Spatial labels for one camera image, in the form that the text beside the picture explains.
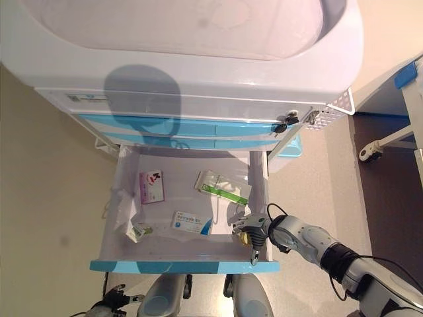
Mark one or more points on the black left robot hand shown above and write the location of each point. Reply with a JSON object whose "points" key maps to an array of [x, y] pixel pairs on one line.
{"points": [[115, 298]]}

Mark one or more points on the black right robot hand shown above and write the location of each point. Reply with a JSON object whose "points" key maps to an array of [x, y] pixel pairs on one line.
{"points": [[257, 229]]}

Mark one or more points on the clear packet with green strip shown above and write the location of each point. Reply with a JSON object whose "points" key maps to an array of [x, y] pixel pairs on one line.
{"points": [[224, 190]]}

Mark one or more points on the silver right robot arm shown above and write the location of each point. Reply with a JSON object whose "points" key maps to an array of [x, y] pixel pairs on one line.
{"points": [[314, 241]]}

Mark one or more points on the blue white medicine box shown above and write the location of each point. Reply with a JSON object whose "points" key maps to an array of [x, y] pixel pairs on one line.
{"points": [[190, 224]]}

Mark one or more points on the pink white medicine box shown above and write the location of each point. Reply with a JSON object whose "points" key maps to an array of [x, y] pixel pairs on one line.
{"points": [[152, 190]]}

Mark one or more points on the tall blue white cart drawer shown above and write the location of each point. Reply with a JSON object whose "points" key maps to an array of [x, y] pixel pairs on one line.
{"points": [[205, 127]]}

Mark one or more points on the silver left robot leg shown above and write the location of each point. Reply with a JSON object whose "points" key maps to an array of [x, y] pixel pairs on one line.
{"points": [[162, 297]]}

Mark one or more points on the silver robot leg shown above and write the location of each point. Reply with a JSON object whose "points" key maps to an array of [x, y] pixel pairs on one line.
{"points": [[251, 300], [162, 297]]}

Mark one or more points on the small white barcode box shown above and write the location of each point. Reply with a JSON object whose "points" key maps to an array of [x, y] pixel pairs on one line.
{"points": [[137, 231]]}

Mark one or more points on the silver right robot leg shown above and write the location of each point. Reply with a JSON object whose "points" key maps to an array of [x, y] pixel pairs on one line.
{"points": [[251, 300]]}

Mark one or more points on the white bin with blue lid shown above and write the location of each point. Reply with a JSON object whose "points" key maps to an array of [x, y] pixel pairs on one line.
{"points": [[291, 150]]}

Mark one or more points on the crumpled clear plastic wrap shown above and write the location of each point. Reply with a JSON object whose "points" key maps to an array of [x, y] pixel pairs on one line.
{"points": [[125, 211]]}

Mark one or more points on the black cart keys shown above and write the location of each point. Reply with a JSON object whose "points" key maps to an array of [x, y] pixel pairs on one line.
{"points": [[287, 120]]}

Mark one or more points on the silver cart latch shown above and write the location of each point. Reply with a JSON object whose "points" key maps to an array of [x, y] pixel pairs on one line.
{"points": [[311, 117]]}

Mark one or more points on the white perforated side basket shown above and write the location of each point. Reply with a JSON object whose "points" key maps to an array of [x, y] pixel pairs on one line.
{"points": [[337, 105]]}

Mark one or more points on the white hospital bed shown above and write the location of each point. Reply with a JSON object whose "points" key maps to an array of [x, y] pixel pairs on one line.
{"points": [[413, 115]]}

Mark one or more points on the cart label sticker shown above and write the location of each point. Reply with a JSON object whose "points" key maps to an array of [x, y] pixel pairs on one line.
{"points": [[87, 98]]}

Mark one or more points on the blue corner bumper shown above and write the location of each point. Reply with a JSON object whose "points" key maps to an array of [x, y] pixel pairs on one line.
{"points": [[406, 75]]}

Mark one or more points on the white medical cart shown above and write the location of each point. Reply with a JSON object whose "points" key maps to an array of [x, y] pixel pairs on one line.
{"points": [[165, 33]]}

